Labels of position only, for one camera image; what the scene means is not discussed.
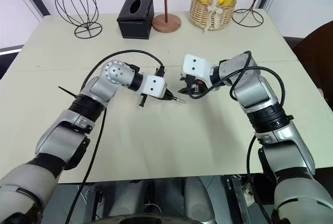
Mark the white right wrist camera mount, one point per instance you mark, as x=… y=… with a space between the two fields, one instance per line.
x=193 y=65

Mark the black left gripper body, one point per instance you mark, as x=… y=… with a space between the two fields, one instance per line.
x=142 y=100

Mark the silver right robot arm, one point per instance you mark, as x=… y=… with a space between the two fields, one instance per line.
x=260 y=91

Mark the woven wicker basket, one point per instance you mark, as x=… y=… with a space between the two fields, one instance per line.
x=200 y=13

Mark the black tissue box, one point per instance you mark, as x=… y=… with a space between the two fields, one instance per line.
x=135 y=26

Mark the grey rounded robot leg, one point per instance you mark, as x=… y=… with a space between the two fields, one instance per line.
x=127 y=200
x=197 y=200

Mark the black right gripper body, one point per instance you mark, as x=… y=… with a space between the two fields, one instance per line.
x=193 y=82

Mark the wooden pole stand round base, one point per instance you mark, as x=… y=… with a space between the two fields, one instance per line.
x=166 y=23

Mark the black metal bar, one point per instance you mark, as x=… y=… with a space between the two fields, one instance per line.
x=235 y=192

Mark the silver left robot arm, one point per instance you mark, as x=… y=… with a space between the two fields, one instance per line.
x=52 y=140

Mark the dark thin-tipped marker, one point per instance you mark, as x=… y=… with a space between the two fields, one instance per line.
x=179 y=100

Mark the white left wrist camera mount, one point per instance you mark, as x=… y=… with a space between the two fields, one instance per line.
x=154 y=86

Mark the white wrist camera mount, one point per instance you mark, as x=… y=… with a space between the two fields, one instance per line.
x=193 y=65
x=154 y=86

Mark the cream ribbon bow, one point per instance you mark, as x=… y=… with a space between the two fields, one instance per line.
x=214 y=10

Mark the dark brown chair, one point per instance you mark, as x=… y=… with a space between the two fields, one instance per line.
x=317 y=57

